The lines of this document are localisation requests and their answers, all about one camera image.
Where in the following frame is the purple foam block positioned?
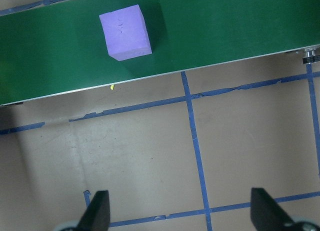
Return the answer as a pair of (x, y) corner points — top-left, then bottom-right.
(98, 4), (153, 62)

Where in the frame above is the green conveyor belt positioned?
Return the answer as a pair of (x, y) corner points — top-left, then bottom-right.
(0, 0), (320, 107)

